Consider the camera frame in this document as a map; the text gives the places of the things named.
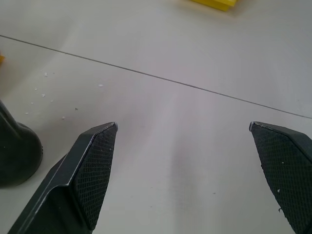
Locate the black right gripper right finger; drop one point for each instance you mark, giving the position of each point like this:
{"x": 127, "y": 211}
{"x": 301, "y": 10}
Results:
{"x": 290, "y": 170}

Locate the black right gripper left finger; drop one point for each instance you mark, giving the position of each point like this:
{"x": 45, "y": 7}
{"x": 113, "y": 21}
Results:
{"x": 73, "y": 185}

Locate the dark rounded black object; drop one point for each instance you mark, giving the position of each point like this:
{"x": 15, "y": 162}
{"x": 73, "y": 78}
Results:
{"x": 17, "y": 156}

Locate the yellow flat object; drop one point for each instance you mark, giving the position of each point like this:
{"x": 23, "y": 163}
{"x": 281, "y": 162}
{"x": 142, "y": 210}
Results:
{"x": 214, "y": 3}

